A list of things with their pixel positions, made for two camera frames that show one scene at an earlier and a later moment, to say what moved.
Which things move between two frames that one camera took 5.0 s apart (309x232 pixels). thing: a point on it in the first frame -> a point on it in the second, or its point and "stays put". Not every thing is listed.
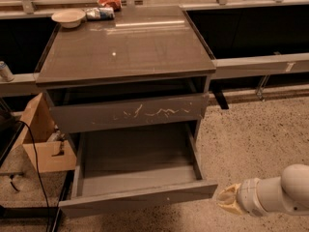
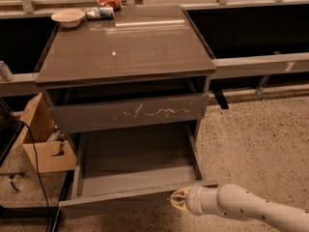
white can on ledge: [5, 73] stays put
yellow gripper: [247, 195] -> [192, 199]
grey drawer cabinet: [129, 70] stays put
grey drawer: [125, 168] stays put
